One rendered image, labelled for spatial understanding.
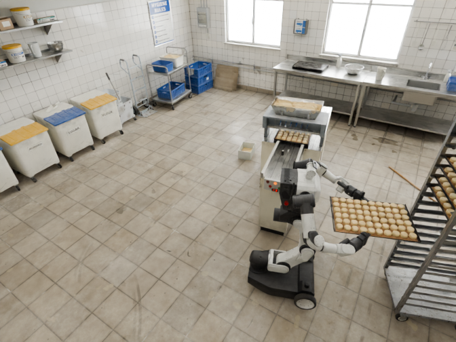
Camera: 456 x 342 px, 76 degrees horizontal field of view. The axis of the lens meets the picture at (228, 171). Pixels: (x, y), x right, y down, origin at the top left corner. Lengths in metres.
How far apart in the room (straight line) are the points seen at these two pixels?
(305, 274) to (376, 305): 0.71
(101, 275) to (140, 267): 0.40
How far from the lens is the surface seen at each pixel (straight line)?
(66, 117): 5.29
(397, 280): 3.39
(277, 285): 3.00
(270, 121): 3.58
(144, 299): 3.23
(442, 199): 2.61
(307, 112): 3.40
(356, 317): 3.20
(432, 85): 6.23
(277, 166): 3.20
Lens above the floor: 2.69
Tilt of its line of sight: 37 degrees down
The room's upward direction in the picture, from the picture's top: 2 degrees counter-clockwise
